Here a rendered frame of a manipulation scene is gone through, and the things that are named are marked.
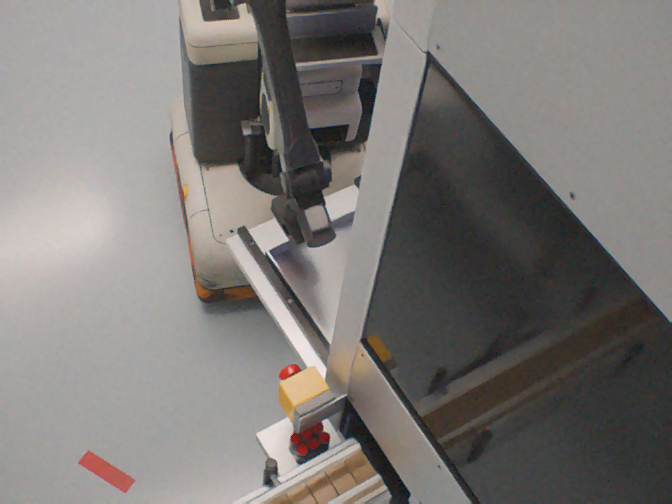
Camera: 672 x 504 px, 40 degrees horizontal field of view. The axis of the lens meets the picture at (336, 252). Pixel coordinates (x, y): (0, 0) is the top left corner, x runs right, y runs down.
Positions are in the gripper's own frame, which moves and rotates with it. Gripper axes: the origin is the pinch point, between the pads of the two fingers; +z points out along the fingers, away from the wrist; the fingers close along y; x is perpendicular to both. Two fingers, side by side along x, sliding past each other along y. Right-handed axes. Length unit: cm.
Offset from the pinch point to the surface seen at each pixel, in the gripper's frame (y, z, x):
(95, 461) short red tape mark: 2, 93, -47
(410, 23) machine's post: 19, -95, -13
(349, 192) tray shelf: -5.2, 4.9, 18.2
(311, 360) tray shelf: 24.7, -0.5, -9.9
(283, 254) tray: 1.8, 3.4, -2.4
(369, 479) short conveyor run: 50, -14, -16
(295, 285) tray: 9.2, 2.0, -4.1
